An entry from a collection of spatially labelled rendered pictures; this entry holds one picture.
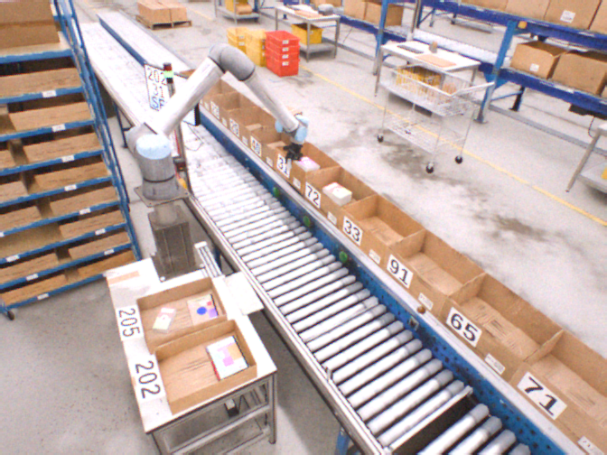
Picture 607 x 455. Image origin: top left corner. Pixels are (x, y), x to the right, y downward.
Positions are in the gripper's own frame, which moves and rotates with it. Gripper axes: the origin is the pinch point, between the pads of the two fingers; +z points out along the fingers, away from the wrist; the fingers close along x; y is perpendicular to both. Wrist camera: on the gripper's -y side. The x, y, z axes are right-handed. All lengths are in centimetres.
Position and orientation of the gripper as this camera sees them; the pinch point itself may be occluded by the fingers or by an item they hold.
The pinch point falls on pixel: (288, 168)
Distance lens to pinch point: 272.7
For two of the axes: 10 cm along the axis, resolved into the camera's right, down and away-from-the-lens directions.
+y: 5.5, 5.4, -6.4
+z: -2.3, 8.3, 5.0
